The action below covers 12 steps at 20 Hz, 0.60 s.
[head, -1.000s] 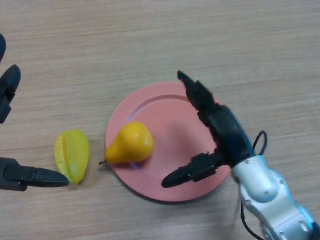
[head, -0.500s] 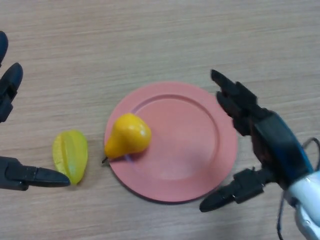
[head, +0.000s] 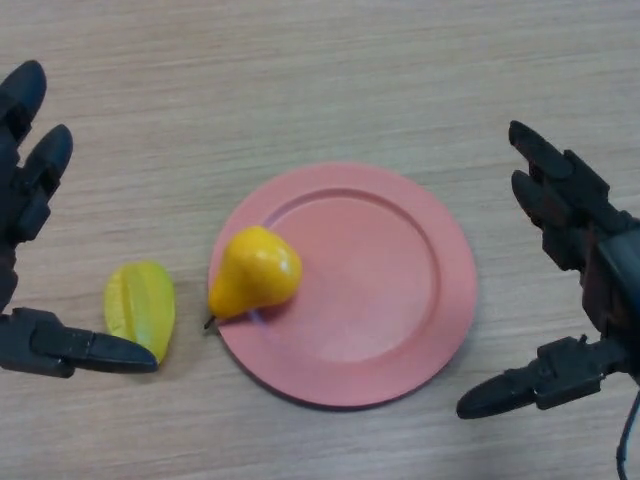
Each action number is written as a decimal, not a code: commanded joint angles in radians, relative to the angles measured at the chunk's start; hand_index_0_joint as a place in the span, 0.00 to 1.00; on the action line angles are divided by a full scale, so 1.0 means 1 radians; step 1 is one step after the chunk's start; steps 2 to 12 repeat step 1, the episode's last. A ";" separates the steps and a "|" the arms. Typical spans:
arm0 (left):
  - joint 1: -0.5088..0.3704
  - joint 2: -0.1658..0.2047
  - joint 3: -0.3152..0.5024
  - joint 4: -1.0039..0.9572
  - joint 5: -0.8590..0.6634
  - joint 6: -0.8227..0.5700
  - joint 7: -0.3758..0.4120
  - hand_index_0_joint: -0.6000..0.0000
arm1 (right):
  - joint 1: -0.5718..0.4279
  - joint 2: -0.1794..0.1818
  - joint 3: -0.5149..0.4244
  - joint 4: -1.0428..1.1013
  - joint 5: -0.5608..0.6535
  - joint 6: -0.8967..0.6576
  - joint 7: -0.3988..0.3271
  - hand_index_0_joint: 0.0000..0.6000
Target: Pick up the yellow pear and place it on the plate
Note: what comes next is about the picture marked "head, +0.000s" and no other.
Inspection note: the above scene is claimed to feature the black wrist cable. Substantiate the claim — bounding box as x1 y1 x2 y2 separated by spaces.
614 392 640 480

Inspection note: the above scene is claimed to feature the yellow starfruit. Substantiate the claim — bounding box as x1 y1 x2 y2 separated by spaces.
103 259 176 364

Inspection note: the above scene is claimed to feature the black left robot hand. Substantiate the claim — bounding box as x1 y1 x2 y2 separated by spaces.
0 59 160 379

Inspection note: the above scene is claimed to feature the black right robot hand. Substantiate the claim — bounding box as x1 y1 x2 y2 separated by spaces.
456 119 640 420

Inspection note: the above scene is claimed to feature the pink round plate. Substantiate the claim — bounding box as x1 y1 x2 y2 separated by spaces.
208 162 476 411

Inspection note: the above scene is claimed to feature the yellow pear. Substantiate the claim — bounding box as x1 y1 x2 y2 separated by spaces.
204 225 304 332

